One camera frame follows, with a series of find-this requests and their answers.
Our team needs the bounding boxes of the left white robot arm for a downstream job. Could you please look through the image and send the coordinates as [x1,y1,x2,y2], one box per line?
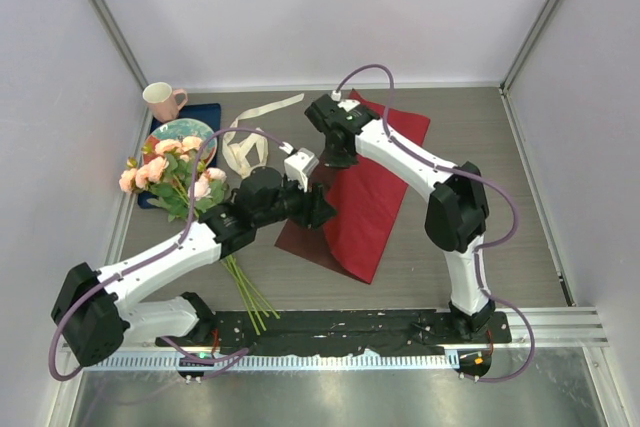
[51,167,336,367]

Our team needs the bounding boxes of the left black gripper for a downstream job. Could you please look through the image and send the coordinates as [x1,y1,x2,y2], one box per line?
[254,172,337,230]

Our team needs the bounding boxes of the pink ceramic mug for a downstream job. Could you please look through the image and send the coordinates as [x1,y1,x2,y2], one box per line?
[142,82,188,123]

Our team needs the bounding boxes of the red and teal plate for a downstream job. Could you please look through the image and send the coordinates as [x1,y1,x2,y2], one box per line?
[142,118,213,164]

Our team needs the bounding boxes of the perforated metal rail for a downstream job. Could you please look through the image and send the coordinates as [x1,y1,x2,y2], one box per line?
[85,349,459,372]

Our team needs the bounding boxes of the pink fake flower bouquet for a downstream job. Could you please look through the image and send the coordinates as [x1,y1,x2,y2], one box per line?
[118,134,281,336]

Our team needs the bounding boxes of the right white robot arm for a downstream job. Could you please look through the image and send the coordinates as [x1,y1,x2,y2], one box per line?
[305,94,495,342]

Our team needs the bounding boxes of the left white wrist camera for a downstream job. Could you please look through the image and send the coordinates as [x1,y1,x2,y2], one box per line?
[280,142,319,192]

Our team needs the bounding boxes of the red wrapping paper sheet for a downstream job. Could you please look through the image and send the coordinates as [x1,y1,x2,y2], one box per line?
[274,88,432,286]

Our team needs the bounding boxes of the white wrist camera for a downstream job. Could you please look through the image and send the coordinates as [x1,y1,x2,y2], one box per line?
[329,90,360,113]
[280,142,319,192]

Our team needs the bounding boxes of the cream ribbon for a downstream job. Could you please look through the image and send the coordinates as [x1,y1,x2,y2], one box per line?
[219,93,304,179]

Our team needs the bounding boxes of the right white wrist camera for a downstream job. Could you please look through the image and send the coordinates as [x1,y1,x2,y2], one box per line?
[329,90,360,113]

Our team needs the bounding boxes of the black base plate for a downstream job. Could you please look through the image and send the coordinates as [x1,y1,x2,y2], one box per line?
[174,309,512,357]

